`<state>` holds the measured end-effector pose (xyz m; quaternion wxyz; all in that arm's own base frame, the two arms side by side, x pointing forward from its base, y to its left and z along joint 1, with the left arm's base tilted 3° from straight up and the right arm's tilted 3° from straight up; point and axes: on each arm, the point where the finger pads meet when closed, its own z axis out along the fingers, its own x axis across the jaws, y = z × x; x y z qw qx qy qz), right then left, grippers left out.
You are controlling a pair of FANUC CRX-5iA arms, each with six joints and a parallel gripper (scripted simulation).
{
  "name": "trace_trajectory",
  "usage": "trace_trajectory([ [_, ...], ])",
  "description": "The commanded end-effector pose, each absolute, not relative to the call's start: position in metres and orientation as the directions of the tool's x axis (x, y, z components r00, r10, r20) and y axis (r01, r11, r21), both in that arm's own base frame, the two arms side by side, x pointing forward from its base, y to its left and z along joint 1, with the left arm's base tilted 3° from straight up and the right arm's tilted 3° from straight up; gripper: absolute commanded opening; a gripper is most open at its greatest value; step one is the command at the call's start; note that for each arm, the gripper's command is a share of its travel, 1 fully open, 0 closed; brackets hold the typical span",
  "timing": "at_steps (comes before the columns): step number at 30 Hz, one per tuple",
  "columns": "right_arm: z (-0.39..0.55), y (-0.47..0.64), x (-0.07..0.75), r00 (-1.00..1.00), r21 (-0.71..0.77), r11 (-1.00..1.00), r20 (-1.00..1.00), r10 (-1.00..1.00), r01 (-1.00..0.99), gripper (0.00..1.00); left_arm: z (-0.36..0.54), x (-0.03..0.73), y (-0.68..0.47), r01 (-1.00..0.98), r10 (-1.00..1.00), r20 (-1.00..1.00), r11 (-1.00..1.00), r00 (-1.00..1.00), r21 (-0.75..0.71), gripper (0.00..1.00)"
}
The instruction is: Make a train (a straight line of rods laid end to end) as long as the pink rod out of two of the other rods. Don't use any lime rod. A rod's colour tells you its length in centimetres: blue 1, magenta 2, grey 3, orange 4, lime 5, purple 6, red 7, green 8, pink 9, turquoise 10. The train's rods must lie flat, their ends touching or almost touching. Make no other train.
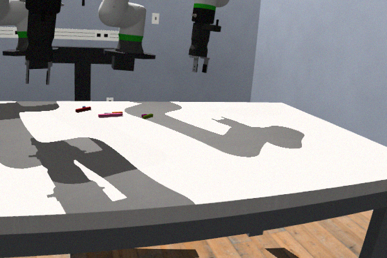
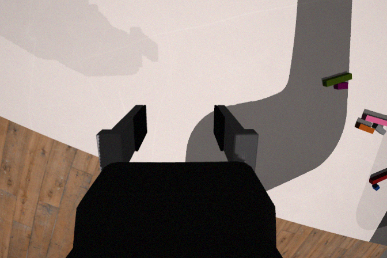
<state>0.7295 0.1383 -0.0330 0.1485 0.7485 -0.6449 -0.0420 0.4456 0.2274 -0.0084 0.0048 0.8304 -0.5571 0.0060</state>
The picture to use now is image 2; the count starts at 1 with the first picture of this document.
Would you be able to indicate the lime green rod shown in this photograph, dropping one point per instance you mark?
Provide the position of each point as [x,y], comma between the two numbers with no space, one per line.
[337,79]

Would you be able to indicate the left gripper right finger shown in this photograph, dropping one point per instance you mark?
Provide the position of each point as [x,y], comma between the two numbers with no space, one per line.
[239,144]

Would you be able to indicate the pink rod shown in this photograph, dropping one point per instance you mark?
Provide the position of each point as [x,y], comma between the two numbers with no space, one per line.
[374,119]

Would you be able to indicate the red rod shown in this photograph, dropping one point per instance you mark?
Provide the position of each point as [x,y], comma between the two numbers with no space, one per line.
[378,178]

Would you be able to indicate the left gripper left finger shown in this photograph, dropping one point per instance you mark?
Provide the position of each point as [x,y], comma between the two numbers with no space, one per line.
[119,143]

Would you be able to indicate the orange rod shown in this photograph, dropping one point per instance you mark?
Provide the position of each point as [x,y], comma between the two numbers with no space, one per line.
[364,128]

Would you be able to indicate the grey rod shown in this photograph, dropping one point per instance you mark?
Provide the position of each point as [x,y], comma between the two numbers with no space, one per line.
[379,129]

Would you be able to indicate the magenta rectangular block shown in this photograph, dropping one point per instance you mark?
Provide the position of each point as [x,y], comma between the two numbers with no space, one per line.
[342,85]

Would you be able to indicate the small blue cube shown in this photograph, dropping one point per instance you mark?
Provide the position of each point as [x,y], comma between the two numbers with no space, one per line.
[376,187]

